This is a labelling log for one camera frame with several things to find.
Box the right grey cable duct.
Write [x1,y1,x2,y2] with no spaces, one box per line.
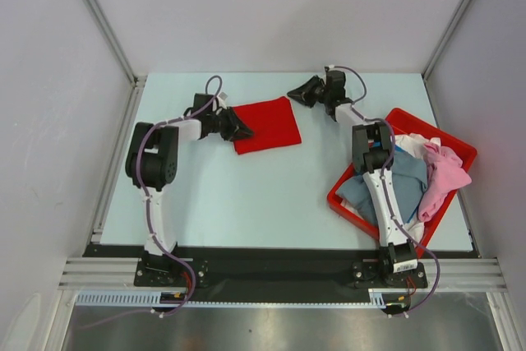
[368,289,412,314]

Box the aluminium corner post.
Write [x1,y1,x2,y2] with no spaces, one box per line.
[422,0,474,82]
[82,0,146,87]

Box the grey cable duct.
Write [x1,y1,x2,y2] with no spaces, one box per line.
[368,289,412,314]
[76,290,187,308]

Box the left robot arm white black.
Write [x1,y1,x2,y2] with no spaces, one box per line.
[125,94,255,287]

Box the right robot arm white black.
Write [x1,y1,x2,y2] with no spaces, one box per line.
[287,66,418,286]

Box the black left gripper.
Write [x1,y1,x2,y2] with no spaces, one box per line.
[207,107,254,142]

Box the red t-shirt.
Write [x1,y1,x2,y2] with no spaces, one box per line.
[233,96,302,155]

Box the red plastic bin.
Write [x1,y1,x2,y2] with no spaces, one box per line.
[327,108,478,249]

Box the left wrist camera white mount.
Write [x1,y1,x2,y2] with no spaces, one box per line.
[217,93,228,104]

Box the left aluminium corner post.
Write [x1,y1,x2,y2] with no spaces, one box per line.
[82,0,146,87]

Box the white t-shirt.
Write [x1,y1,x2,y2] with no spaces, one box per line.
[395,133,430,159]

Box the aluminium front rail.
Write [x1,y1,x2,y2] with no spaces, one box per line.
[58,257,508,293]

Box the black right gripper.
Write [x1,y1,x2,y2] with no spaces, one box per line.
[288,75,331,108]

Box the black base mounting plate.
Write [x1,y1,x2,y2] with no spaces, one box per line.
[83,245,428,304]

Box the grey-blue t-shirt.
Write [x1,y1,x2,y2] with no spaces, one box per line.
[336,151,427,225]

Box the right aluminium corner post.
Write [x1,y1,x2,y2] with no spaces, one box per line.
[422,0,474,82]

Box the left grey cable duct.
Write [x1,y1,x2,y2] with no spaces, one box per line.
[76,290,187,308]

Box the pink t-shirt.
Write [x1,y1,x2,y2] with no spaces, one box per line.
[418,142,472,223]

